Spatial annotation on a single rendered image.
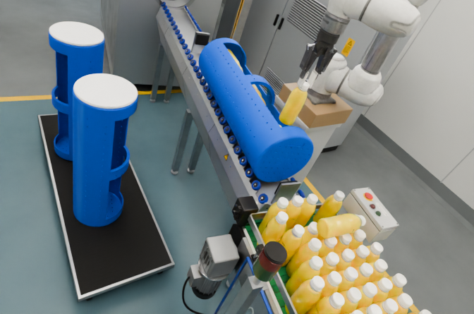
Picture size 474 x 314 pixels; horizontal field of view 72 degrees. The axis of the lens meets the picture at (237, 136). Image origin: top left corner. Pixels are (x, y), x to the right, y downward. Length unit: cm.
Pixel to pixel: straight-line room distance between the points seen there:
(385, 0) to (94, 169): 146
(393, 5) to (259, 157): 71
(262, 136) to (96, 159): 84
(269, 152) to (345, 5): 60
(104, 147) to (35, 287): 89
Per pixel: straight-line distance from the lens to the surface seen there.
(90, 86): 167
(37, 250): 231
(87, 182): 190
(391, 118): 429
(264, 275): 94
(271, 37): 374
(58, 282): 220
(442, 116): 403
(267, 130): 137
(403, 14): 119
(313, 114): 188
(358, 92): 190
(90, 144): 170
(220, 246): 134
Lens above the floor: 195
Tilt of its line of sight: 36 degrees down
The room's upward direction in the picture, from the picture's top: 21 degrees clockwise
